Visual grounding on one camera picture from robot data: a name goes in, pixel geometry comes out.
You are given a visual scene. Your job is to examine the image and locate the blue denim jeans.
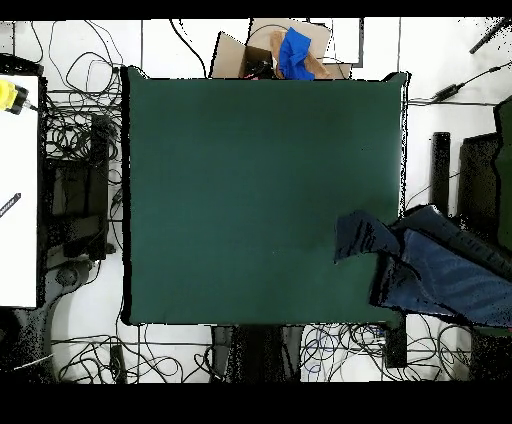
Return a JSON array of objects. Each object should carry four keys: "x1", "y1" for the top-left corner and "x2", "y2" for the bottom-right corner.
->
[{"x1": 333, "y1": 204, "x2": 512, "y2": 329}]

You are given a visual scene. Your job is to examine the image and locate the black flat panel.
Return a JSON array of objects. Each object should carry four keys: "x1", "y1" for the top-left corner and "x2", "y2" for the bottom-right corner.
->
[{"x1": 455, "y1": 131, "x2": 503, "y2": 241}]

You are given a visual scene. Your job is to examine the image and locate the dark green table cloth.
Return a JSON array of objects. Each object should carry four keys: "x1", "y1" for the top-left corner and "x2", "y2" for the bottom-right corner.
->
[{"x1": 121, "y1": 65, "x2": 410, "y2": 327}]

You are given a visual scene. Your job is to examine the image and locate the brown cardboard box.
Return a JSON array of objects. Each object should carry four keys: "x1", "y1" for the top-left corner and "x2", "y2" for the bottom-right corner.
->
[{"x1": 209, "y1": 17, "x2": 353, "y2": 80}]

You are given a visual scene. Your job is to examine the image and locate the bright blue cloth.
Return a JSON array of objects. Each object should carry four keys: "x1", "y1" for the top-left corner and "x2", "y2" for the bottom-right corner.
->
[{"x1": 277, "y1": 26, "x2": 317, "y2": 80}]

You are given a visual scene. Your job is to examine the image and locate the black equipment stand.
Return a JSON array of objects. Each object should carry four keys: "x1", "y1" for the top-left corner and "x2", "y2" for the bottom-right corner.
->
[{"x1": 42, "y1": 113, "x2": 115, "y2": 261}]

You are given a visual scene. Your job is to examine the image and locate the black upright bar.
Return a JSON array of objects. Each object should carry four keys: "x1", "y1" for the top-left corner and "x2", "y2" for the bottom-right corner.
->
[{"x1": 429, "y1": 131, "x2": 452, "y2": 217}]

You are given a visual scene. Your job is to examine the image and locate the black rectangular box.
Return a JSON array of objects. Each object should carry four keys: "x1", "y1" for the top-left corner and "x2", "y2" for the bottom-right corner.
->
[{"x1": 383, "y1": 315, "x2": 408, "y2": 369}]

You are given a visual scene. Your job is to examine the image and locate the grey swivel chair base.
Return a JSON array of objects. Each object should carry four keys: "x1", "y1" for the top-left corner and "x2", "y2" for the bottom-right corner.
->
[{"x1": 41, "y1": 257, "x2": 99, "y2": 321}]

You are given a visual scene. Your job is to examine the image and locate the black power strip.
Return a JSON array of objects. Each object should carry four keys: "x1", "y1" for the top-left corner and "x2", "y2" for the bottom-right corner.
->
[{"x1": 108, "y1": 343, "x2": 128, "y2": 383}]

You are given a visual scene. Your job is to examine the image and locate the white side table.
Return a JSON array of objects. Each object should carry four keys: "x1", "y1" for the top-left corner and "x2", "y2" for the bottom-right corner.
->
[{"x1": 0, "y1": 74, "x2": 40, "y2": 308}]

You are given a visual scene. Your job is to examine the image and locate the black marker pen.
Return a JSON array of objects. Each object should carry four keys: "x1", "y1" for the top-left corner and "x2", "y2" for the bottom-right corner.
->
[{"x1": 0, "y1": 192, "x2": 22, "y2": 219}]

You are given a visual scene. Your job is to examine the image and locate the green cloth side table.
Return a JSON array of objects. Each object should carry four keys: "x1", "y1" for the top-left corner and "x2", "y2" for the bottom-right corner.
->
[{"x1": 493, "y1": 95, "x2": 512, "y2": 253}]

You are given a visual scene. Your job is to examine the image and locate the yellow and black tool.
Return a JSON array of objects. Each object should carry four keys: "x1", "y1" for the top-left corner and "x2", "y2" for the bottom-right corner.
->
[{"x1": 0, "y1": 78, "x2": 39, "y2": 116}]

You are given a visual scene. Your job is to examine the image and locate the black rod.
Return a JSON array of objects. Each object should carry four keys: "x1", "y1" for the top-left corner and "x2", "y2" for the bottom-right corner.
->
[{"x1": 468, "y1": 17, "x2": 512, "y2": 55}]

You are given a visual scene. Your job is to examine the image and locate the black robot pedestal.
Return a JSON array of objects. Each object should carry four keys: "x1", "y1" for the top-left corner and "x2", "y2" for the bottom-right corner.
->
[{"x1": 210, "y1": 324, "x2": 305, "y2": 383}]

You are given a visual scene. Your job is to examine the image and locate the black cable bundle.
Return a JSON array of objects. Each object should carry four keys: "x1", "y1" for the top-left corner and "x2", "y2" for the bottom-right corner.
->
[
  {"x1": 51, "y1": 322, "x2": 215, "y2": 383},
  {"x1": 30, "y1": 19, "x2": 125, "y2": 163},
  {"x1": 299, "y1": 321, "x2": 387, "y2": 381},
  {"x1": 405, "y1": 313, "x2": 481, "y2": 381}
]

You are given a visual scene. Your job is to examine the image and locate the black power adapter cable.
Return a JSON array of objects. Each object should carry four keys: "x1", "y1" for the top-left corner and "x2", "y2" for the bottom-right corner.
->
[{"x1": 407, "y1": 59, "x2": 512, "y2": 107}]

